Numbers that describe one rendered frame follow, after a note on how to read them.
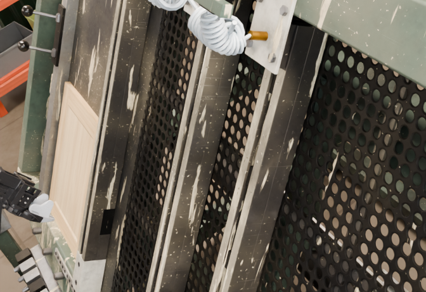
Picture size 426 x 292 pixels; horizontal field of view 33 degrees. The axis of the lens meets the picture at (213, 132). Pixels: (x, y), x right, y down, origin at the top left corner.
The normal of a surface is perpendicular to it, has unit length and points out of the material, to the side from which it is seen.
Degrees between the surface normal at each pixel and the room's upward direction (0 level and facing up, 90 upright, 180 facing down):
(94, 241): 90
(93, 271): 90
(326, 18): 56
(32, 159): 90
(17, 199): 90
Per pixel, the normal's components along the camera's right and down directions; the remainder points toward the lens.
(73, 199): -0.87, 0.01
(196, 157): 0.46, 0.44
